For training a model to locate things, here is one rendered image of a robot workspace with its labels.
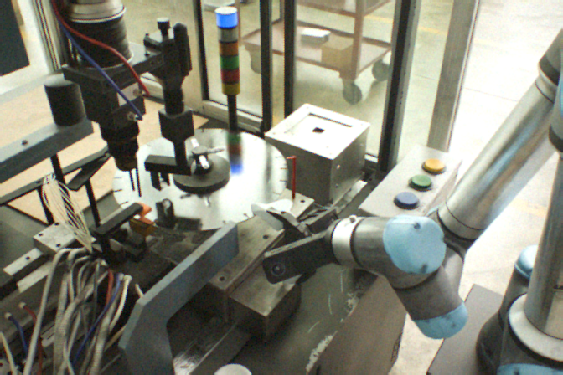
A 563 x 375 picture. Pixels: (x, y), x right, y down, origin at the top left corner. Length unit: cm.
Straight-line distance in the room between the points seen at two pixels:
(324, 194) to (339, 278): 22
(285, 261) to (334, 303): 27
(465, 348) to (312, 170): 49
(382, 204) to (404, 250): 37
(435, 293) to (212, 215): 40
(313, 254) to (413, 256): 19
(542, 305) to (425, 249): 15
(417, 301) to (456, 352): 28
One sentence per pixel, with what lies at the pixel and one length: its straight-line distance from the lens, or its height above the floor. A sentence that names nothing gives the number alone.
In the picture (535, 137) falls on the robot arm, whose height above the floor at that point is 120.
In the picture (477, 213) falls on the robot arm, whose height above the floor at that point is 106.
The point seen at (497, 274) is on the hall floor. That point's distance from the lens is 232.
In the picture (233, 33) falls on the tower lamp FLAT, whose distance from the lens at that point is 122.
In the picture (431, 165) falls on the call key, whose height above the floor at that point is 91.
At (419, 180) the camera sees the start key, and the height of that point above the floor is 91.
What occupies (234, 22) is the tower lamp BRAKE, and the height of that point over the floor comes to 114.
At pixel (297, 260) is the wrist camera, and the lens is 84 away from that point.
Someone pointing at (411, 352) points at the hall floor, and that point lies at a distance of 198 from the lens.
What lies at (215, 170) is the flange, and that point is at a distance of 104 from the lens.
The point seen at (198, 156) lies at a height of 100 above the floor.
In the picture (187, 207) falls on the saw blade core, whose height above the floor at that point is 95.
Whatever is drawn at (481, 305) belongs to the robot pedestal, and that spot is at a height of 75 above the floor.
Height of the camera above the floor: 155
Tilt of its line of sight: 37 degrees down
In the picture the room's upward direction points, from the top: straight up
